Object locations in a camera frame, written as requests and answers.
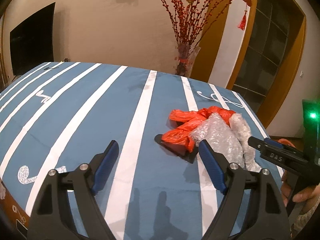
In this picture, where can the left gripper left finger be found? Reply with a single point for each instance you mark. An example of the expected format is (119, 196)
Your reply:
(51, 216)

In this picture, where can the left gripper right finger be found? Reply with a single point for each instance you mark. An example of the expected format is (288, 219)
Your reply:
(266, 216)

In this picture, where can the clear bubble wrap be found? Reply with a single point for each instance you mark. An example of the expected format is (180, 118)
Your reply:
(231, 139)

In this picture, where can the orange plastic bag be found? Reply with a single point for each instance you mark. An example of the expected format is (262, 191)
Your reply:
(181, 134)
(181, 117)

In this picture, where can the orange plastic trash basket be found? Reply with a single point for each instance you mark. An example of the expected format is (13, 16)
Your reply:
(286, 142)

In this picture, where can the person's right hand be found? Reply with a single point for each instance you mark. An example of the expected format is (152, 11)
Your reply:
(308, 196)

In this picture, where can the cardboard box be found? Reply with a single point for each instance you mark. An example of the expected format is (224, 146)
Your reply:
(13, 216)

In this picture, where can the blue white striped tablecloth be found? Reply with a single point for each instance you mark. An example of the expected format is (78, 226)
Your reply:
(59, 115)

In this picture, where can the black flat card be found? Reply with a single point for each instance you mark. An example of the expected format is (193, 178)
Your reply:
(178, 150)

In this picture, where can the glass sliding door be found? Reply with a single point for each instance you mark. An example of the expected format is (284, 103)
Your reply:
(275, 28)

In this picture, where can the glass vase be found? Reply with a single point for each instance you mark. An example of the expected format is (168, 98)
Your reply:
(186, 56)

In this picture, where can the black television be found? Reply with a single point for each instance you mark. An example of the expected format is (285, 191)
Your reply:
(31, 42)

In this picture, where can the red fu ornament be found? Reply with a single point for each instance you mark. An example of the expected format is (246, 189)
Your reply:
(242, 24)

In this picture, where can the red berry branches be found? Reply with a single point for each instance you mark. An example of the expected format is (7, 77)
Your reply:
(191, 19)

